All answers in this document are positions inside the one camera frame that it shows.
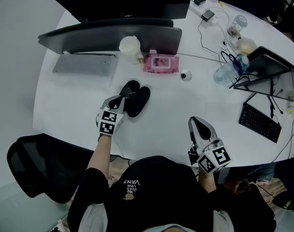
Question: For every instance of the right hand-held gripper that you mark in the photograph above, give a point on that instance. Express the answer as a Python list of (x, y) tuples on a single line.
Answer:
[(214, 158)]

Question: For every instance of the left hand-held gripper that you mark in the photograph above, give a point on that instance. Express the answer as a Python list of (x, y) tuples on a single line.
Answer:
[(109, 122)]

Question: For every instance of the person's right forearm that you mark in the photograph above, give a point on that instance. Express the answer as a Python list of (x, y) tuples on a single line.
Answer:
[(207, 181)]

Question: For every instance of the person's left forearm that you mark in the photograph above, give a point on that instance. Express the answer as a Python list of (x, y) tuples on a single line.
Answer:
[(101, 153)]

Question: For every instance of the grey closed laptop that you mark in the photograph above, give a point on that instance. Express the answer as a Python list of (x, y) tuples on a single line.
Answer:
[(85, 65)]

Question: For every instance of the white lidded cup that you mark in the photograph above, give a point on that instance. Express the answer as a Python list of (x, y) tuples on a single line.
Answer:
[(130, 48)]

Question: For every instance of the black keyboard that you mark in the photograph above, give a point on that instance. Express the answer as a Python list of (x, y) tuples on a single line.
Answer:
[(260, 123)]

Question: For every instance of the pink wet wipes pack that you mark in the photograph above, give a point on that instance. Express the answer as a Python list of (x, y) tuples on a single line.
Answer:
[(161, 63)]

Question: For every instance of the grey desk divider panel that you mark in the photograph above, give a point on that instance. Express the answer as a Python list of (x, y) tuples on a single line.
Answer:
[(108, 40)]

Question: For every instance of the clear water bottle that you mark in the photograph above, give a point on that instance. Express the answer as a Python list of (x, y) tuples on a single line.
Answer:
[(227, 71)]

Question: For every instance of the person's black t-shirt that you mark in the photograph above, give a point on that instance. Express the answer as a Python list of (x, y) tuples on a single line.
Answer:
[(161, 194)]

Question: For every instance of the black office chair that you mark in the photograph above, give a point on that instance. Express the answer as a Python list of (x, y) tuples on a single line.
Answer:
[(47, 168)]

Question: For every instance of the clear plastic food container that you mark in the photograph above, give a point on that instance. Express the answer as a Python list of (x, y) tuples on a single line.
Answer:
[(245, 46)]

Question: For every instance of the light blue face mask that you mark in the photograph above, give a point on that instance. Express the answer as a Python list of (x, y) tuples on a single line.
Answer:
[(168, 228)]

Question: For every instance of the glass jar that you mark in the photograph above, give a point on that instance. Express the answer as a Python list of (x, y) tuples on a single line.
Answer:
[(236, 26)]

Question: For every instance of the black power adapter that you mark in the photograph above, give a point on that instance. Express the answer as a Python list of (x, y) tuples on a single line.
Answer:
[(199, 0), (207, 15)]

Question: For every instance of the white power strip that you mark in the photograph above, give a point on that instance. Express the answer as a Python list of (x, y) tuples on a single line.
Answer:
[(196, 8)]

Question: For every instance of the yellow marker pen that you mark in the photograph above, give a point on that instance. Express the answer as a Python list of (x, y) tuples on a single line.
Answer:
[(222, 5)]

